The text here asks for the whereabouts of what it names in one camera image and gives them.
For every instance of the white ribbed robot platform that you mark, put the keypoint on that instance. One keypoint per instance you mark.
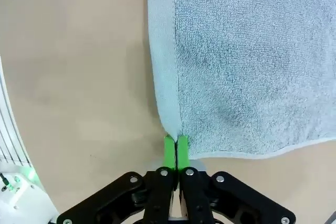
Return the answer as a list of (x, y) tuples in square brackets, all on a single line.
[(10, 129)]

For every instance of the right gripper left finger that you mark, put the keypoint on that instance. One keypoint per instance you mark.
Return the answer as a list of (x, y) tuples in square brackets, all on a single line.
[(169, 153)]

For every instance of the light blue terry towel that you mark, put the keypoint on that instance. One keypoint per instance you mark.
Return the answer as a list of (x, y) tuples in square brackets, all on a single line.
[(249, 64)]

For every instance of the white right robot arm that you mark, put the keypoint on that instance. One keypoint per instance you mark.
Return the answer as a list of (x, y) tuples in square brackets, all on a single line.
[(23, 203)]

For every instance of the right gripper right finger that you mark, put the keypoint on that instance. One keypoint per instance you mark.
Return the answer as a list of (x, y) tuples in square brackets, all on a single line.
[(183, 153)]

